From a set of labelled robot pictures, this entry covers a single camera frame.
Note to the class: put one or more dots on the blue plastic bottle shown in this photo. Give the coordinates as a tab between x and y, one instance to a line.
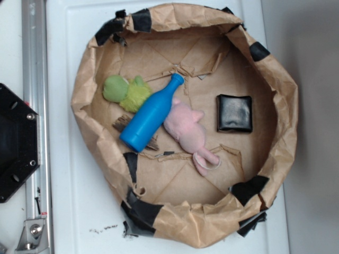
139	131

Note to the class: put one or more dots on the pink plush bunny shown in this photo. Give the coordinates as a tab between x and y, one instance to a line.
182	123

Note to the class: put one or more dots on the green plush toy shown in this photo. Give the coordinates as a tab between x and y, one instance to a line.
130	94

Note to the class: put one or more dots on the black square block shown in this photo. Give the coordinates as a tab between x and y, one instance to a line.
234	114

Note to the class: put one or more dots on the brown paper bin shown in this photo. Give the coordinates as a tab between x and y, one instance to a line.
160	191

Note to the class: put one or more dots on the white tray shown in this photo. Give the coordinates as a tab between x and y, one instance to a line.
87	217

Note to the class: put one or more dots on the aluminium frame rail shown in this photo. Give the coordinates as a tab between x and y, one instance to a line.
35	92

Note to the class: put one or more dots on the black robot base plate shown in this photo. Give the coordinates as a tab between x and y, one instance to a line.
19	143

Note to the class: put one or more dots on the metal corner bracket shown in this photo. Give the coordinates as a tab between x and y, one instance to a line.
34	237

